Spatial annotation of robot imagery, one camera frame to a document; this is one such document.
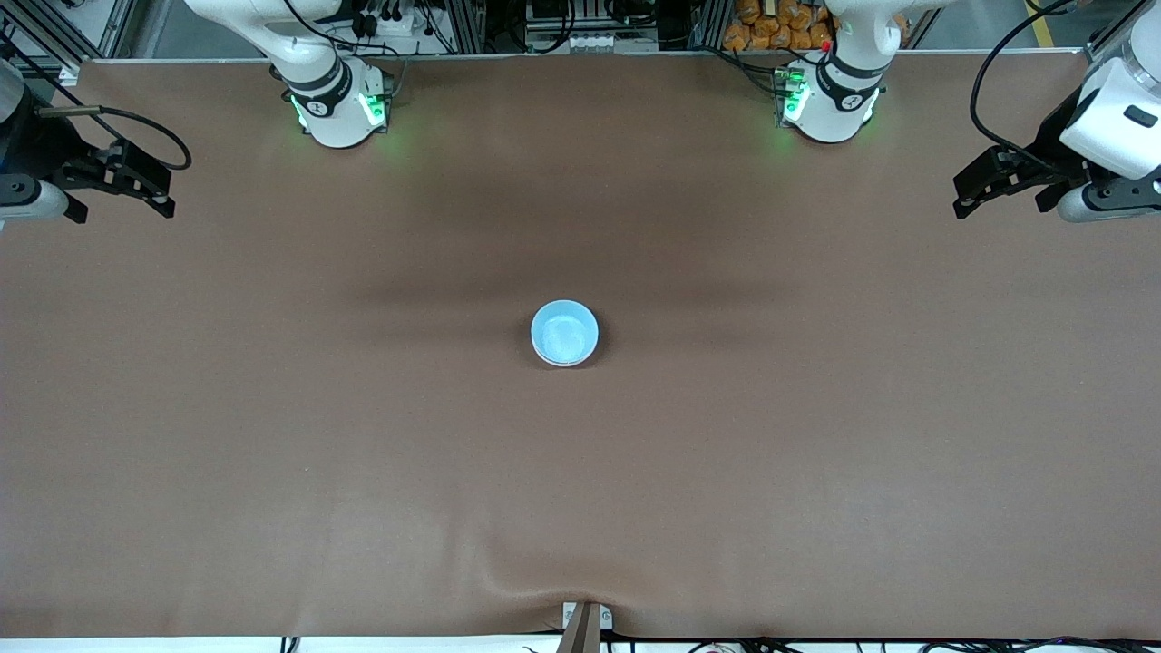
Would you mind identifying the blue bowl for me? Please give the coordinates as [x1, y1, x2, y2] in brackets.
[530, 299, 600, 368]

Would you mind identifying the orange snack packets pile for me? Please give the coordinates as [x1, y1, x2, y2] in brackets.
[722, 0, 835, 54]

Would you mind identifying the white power strip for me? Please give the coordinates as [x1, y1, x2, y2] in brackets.
[356, 5, 429, 40]

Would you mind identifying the white terminal block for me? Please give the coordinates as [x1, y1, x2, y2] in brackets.
[564, 30, 658, 53]

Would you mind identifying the brown table cloth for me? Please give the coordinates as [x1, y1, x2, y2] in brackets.
[0, 50, 1161, 641]

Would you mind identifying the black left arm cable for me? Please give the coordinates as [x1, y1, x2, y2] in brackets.
[969, 0, 1090, 174]

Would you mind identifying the aluminium corner frame post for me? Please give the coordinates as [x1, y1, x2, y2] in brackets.
[0, 0, 139, 87]
[1085, 0, 1142, 57]

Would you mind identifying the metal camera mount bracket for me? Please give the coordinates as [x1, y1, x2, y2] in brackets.
[560, 599, 616, 653]

